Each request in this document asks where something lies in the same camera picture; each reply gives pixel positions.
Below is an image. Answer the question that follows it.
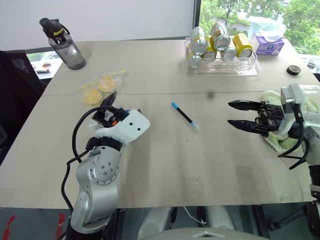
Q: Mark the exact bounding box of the small black round lid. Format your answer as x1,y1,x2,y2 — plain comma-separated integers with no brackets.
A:
286,64,301,76

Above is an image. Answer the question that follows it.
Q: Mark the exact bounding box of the purple tissue box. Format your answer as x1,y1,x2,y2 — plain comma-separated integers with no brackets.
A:
249,32,286,56

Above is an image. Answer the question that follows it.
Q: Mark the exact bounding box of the grey robot torso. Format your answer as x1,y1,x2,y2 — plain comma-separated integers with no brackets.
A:
159,226,267,240

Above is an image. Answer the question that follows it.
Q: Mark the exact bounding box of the grey robot leg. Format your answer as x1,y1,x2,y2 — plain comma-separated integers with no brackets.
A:
204,205,236,231
136,206,174,240

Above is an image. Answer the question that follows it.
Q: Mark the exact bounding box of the clear plastic tray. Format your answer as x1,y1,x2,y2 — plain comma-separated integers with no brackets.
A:
184,36,262,77

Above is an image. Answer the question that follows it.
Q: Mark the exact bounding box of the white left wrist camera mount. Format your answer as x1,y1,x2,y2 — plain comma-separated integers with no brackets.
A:
94,108,151,146

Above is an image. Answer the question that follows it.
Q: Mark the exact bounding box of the black pen with blue ends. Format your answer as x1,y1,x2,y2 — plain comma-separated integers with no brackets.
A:
171,101,200,130

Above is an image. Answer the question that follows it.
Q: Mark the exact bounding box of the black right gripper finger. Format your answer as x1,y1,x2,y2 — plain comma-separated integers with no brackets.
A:
227,119,262,135
227,99,262,112

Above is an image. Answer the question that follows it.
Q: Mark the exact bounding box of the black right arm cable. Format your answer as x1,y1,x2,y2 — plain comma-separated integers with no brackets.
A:
277,102,311,171

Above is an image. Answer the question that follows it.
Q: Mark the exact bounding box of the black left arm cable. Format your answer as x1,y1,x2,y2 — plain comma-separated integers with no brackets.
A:
61,106,111,210

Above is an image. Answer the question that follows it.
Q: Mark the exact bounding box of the clear bag of yellow snacks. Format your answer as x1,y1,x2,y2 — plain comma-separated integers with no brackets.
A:
74,69,128,106

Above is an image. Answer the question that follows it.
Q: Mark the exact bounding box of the white thin cable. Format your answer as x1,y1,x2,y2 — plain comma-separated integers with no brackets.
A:
182,205,208,227

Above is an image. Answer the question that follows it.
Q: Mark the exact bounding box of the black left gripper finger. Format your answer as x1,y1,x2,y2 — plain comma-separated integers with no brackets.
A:
101,90,118,108

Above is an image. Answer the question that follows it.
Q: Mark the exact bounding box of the grey water bottle black lid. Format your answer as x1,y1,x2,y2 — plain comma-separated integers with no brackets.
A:
39,17,87,71

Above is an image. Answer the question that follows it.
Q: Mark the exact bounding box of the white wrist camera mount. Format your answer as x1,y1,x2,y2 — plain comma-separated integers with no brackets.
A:
276,83,309,136
94,108,151,146

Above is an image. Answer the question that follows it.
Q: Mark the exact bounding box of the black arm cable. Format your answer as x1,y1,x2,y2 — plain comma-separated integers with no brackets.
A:
277,102,311,171
61,106,111,210

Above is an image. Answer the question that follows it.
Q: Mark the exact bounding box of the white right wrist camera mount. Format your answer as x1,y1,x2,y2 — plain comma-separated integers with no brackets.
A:
276,83,309,136

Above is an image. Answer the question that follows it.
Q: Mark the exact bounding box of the green towel cloth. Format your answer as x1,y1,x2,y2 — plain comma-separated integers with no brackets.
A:
259,89,320,154

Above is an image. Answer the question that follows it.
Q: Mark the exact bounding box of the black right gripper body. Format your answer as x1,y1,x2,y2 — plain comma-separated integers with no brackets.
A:
254,101,285,136

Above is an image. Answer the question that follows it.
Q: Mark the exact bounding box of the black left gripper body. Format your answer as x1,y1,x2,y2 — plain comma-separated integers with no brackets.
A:
91,106,130,130

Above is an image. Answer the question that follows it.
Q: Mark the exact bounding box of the dark window frame post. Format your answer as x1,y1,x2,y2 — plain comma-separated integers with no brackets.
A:
193,0,202,41

